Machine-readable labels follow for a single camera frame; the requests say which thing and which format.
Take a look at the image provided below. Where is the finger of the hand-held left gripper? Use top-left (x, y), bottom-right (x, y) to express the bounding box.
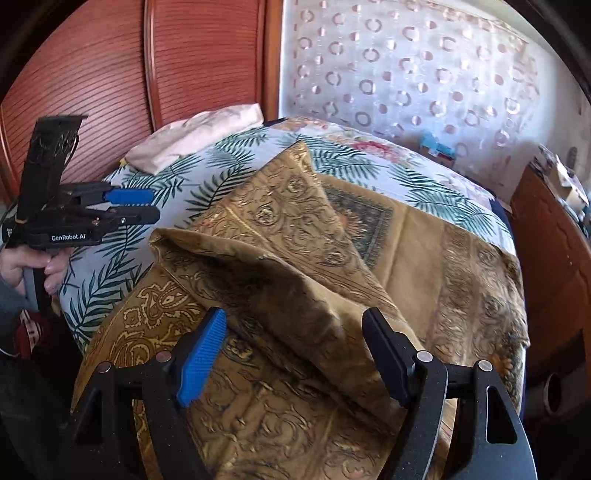
top-left (75, 182), bottom-right (155, 206)
top-left (69, 207), bottom-right (161, 232)

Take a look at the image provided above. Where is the person's left hand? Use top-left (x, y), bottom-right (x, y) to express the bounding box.
top-left (0, 248), bottom-right (68, 296)

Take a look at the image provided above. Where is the open cardboard box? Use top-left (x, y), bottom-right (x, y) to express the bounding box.
top-left (536, 145), bottom-right (589, 208)

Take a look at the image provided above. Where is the wooden cabinet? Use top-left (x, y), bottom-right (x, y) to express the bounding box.
top-left (510, 164), bottom-right (591, 416)

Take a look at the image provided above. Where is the red patterned garment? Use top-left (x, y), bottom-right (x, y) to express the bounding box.
top-left (13, 311), bottom-right (52, 357)

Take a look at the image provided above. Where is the cardboard box with blue bag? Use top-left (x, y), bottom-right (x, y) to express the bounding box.
top-left (419, 131), bottom-right (458, 163)

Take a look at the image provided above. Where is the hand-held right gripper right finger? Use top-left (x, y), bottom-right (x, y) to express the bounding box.
top-left (361, 307), bottom-right (539, 480)

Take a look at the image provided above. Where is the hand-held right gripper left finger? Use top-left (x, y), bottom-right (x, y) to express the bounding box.
top-left (69, 307), bottom-right (228, 480)

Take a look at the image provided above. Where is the wooden headboard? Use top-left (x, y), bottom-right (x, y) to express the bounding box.
top-left (0, 0), bottom-right (282, 208)

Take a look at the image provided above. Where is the grey tube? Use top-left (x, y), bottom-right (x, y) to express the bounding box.
top-left (542, 371), bottom-right (565, 414)

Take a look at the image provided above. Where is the dark blue mattress cover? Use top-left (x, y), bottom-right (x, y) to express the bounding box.
top-left (488, 196), bottom-right (515, 234)

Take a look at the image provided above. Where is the pale pink pillow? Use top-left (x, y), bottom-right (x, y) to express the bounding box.
top-left (126, 104), bottom-right (264, 175)

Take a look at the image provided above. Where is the brown sunflower patterned shirt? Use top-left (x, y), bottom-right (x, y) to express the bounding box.
top-left (71, 141), bottom-right (531, 480)

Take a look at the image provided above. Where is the sheer circle pattern curtain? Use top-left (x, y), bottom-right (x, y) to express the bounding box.
top-left (279, 0), bottom-right (541, 158)

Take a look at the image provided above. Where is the floral leaf print bedsheet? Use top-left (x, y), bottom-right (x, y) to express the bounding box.
top-left (60, 117), bottom-right (515, 352)

